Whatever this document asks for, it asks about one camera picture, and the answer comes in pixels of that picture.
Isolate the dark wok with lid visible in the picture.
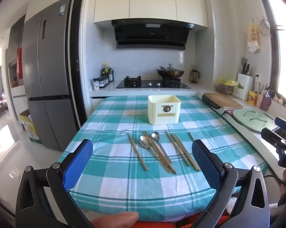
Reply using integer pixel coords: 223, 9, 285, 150
157, 64, 185, 79

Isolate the metal spoon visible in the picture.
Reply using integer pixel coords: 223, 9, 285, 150
151, 131, 172, 164
139, 136, 167, 169

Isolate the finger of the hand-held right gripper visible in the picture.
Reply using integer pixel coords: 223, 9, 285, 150
261, 127, 286, 151
274, 117, 286, 133

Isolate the black gas stove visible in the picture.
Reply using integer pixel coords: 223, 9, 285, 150
116, 75, 191, 89

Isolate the grey refrigerator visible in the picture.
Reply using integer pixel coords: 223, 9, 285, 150
21, 0, 86, 151

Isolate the orange clothing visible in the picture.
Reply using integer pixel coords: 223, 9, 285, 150
131, 209, 231, 228

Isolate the person's left hand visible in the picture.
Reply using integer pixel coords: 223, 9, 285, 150
89, 211, 139, 228

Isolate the wooden cutting board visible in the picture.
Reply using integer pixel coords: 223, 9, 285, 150
203, 93, 244, 110

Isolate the wire basket with yellow bags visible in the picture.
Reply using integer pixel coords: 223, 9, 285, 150
215, 78, 244, 95

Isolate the green round glass cover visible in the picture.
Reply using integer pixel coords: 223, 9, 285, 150
232, 109, 280, 133

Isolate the purple soap dispenser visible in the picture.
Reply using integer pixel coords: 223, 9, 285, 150
260, 90, 272, 111

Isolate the grey shelf cabinet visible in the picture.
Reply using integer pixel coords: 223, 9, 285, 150
6, 14, 27, 124

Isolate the black range hood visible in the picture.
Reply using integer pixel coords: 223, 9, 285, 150
111, 19, 195, 51

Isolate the yellow snack packet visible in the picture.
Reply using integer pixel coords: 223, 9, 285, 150
248, 91, 258, 105

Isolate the cardboard box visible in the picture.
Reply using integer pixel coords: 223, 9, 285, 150
19, 109, 42, 144

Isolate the hanging printed towel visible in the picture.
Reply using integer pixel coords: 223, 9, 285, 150
248, 20, 262, 53

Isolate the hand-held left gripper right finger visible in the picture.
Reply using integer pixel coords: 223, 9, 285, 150
192, 139, 270, 228

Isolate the white knife block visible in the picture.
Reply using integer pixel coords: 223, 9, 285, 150
237, 63, 253, 100

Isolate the glass kettle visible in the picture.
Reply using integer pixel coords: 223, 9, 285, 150
190, 68, 200, 83

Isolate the window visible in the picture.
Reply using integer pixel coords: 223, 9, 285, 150
263, 0, 286, 98

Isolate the cream plastic utensil holder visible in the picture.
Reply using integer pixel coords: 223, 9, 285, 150
147, 95, 181, 125

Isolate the black cable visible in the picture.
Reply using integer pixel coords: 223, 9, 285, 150
263, 174, 285, 186

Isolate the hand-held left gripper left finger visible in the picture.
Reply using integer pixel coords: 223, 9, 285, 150
15, 139, 95, 228

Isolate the teal checked tablecloth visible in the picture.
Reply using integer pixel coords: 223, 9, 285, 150
62, 96, 269, 221

